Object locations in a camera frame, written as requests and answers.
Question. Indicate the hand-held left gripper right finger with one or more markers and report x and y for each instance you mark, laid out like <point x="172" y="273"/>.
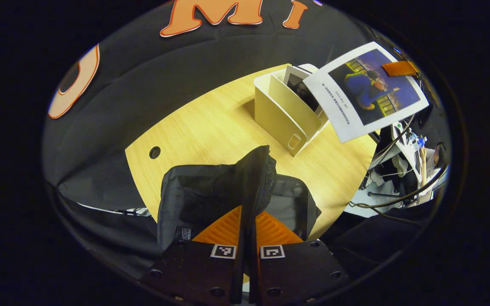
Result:
<point x="254" y="272"/>

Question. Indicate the cluttered white desk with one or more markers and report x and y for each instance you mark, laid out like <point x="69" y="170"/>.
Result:
<point x="404" y="153"/>

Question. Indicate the blue cover book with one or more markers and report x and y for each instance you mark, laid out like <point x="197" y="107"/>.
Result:
<point x="368" y="89"/>

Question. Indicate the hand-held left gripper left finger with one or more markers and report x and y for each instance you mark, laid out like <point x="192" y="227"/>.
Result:
<point x="238" y="276"/>

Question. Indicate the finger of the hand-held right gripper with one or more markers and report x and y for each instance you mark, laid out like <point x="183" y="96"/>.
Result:
<point x="400" y="69"/>

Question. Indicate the white bookshelf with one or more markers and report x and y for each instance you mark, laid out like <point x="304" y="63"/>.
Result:
<point x="279" y="114"/>

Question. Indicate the black schoolbag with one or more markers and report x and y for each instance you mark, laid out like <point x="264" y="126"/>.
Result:
<point x="202" y="195"/>

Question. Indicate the white spine book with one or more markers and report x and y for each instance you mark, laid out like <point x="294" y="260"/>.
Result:
<point x="302" y="89"/>

